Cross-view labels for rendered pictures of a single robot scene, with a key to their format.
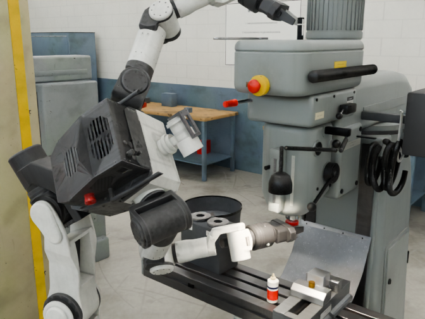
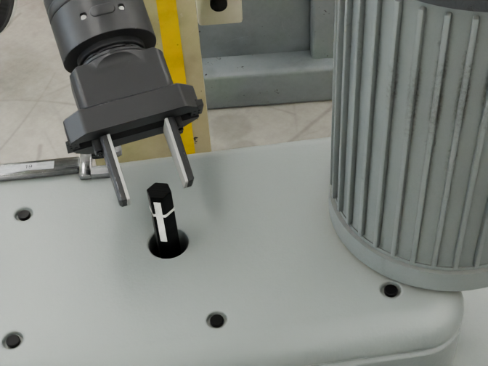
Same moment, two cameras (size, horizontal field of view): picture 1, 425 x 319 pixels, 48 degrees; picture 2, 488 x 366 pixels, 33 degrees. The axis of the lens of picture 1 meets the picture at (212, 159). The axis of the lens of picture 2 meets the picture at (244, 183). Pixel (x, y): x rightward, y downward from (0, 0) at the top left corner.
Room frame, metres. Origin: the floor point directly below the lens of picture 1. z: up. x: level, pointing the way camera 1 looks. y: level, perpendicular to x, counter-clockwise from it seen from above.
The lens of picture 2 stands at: (1.30, -0.70, 2.46)
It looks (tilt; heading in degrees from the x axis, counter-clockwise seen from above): 45 degrees down; 47
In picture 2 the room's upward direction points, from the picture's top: 4 degrees counter-clockwise
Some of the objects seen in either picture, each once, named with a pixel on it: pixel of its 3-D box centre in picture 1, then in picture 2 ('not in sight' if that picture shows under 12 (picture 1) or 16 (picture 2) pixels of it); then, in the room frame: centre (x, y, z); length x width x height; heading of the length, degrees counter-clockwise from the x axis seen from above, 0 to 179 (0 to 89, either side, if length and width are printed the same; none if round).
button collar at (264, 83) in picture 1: (259, 85); not in sight; (1.41, -0.14, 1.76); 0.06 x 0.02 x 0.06; 51
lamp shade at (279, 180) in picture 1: (280, 181); not in sight; (1.38, -0.20, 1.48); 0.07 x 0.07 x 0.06
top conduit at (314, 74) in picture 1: (344, 72); not in sight; (1.52, -0.42, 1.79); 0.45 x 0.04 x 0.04; 141
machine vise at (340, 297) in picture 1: (313, 298); not in sight; (1.49, -0.35, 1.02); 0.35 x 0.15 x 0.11; 142
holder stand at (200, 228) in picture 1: (209, 240); not in sight; (1.88, 0.01, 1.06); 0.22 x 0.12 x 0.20; 48
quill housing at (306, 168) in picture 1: (295, 165); not in sight; (1.59, -0.28, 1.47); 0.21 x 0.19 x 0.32; 51
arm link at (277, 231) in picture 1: (271, 233); not in sight; (1.54, -0.20, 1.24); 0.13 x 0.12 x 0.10; 31
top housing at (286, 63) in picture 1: (300, 64); (192, 294); (1.60, -0.29, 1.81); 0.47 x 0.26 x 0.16; 141
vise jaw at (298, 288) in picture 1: (310, 292); not in sight; (1.47, -0.34, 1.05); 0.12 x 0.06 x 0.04; 52
